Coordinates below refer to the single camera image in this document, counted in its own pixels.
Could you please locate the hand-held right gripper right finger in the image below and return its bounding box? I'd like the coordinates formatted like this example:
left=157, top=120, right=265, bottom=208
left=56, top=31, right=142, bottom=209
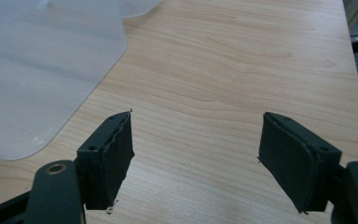
left=257, top=111, right=343, bottom=215

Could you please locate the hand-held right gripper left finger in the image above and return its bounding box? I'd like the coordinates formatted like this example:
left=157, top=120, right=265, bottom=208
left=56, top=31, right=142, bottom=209
left=76, top=110, right=136, bottom=211

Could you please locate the translucent white plastic sheet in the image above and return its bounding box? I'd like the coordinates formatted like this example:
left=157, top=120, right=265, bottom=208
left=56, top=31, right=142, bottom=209
left=0, top=0, right=164, bottom=161

